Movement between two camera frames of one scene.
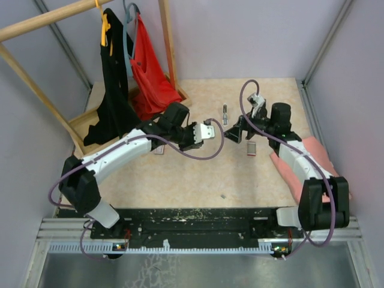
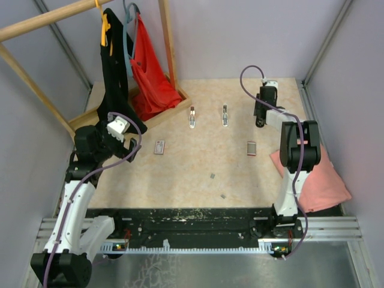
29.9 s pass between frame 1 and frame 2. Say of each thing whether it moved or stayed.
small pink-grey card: stayed
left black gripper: moved
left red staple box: stayed
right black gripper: moved
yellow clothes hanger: stayed
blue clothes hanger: stayed
